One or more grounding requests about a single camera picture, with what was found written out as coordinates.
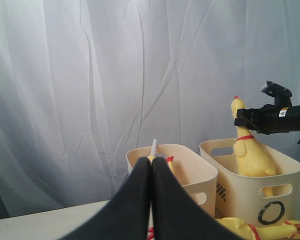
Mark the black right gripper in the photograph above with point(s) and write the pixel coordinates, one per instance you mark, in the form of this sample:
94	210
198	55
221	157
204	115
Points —
265	120

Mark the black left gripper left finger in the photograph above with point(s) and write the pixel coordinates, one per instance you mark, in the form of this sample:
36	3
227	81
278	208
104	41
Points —
126	215

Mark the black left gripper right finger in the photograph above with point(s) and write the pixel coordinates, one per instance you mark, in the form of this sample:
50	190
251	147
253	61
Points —
175	215

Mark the headless yellow rubber chicken body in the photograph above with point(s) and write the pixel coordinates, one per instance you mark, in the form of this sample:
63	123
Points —
170	163

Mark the severed chicken head with tube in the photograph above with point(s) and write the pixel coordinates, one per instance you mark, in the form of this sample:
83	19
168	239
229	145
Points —
152	154

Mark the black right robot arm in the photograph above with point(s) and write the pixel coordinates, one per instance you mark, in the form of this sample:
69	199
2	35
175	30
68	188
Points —
292	119

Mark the cream bin marked X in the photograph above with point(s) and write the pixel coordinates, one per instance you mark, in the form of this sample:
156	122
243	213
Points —
190	171

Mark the cream bin marked O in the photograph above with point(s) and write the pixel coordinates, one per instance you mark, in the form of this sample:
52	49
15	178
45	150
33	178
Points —
260	201

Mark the white backdrop curtain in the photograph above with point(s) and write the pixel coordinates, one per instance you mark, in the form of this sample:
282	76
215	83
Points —
82	82

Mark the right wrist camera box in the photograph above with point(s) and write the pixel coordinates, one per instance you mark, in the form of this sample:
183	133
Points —
282	95

